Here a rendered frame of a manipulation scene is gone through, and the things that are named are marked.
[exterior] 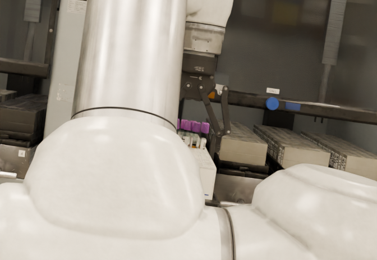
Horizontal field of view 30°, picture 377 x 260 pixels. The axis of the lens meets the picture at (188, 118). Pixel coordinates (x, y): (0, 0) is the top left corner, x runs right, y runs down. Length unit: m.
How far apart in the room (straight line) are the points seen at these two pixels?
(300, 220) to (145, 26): 0.23
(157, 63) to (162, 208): 0.14
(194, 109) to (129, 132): 1.70
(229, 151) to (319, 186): 1.09
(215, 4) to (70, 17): 0.45
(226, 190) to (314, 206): 1.04
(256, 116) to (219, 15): 1.13
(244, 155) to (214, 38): 0.41
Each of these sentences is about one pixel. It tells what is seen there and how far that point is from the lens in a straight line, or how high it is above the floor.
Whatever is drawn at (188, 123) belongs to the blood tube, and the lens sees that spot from 1.48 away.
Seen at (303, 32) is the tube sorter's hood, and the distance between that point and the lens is 1.69.
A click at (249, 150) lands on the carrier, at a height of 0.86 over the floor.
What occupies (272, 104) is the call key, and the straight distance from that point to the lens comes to 1.66.
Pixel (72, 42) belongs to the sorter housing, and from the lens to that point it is 1.68.
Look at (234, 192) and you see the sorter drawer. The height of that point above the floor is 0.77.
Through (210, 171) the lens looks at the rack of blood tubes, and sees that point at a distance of 1.24.
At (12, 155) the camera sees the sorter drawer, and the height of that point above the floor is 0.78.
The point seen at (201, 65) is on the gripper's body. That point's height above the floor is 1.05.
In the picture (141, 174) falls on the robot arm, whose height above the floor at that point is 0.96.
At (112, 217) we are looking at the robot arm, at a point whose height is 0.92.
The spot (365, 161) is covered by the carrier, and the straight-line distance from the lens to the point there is 1.75.
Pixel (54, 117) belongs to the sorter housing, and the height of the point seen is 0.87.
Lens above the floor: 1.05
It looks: 5 degrees down
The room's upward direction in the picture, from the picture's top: 8 degrees clockwise
